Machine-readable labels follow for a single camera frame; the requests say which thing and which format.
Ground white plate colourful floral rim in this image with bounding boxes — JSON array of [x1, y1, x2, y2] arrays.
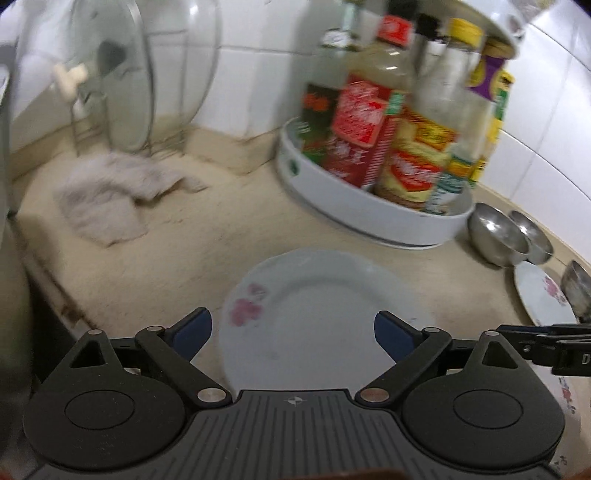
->
[[549, 377, 580, 476]]

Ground small white floral plate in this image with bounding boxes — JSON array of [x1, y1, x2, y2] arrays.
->
[[514, 262, 578, 327]]

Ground steel bowl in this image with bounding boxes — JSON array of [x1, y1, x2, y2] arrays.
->
[[468, 202, 530, 267], [509, 210, 554, 265], [561, 260, 591, 324]]

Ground white plate red flowers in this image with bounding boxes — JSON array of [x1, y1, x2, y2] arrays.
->
[[218, 249, 436, 394]]

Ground white rotating condiment rack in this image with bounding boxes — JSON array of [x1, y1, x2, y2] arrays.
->
[[276, 1, 527, 250]]

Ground beige dish cloth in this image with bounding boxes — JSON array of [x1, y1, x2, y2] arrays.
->
[[53, 152, 207, 247]]

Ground red label soy sauce bottle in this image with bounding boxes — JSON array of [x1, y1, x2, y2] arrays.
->
[[321, 0, 420, 190]]

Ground green yellow oyster sauce bottle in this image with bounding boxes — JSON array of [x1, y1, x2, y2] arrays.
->
[[469, 70, 515, 188]]

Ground purple label fish sauce bottle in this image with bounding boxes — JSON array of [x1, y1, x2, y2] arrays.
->
[[424, 36, 509, 217]]

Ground yellow label vinegar bottle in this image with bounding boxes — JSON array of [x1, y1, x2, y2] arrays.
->
[[373, 17, 484, 213]]

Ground green label bottle behind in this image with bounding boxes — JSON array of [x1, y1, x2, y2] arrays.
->
[[297, 1, 365, 164]]

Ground large glass lid behind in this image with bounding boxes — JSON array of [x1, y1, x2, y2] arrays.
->
[[138, 0, 221, 140]]

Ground glass pot lid with knob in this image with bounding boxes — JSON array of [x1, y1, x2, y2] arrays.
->
[[52, 1, 154, 152]]

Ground wire lid rack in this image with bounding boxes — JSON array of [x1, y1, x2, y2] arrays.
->
[[68, 27, 191, 158]]

